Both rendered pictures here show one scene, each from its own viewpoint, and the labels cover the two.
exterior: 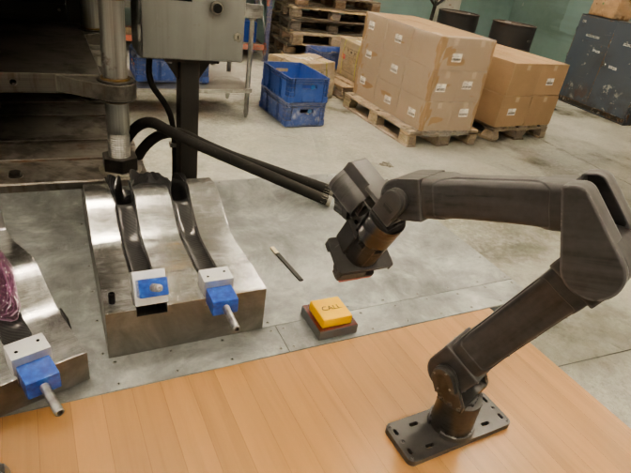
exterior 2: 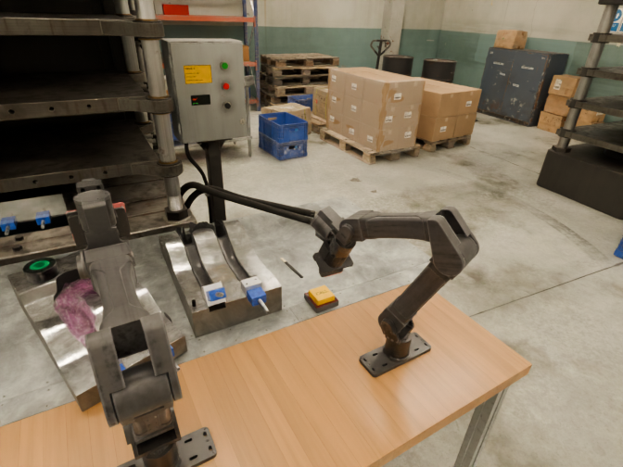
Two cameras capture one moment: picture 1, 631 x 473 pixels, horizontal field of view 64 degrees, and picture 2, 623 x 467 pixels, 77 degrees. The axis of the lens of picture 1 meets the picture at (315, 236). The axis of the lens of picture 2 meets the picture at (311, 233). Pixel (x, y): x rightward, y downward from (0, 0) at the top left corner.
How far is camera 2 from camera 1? 27 cm
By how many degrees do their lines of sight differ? 0
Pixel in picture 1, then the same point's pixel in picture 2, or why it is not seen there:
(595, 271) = (449, 261)
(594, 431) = (482, 347)
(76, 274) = (165, 290)
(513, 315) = (416, 287)
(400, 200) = (349, 231)
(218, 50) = (231, 131)
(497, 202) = (399, 228)
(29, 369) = not seen: hidden behind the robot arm
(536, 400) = (448, 333)
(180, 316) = (234, 309)
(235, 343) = (267, 320)
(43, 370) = not seen: hidden behind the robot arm
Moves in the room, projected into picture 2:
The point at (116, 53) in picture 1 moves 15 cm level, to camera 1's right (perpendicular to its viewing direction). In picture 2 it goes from (168, 145) to (207, 147)
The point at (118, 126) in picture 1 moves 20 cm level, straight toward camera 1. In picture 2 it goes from (173, 190) to (179, 211)
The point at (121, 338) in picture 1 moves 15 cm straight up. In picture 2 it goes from (201, 325) to (195, 281)
